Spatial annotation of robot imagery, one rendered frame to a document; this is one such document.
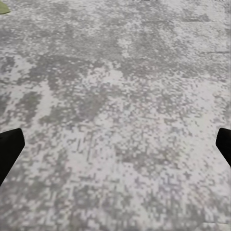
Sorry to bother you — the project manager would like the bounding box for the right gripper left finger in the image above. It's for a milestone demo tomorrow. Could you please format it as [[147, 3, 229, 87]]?
[[0, 128, 25, 186]]

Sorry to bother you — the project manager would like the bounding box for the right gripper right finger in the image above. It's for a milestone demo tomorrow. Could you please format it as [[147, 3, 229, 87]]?
[[216, 128, 231, 167]]

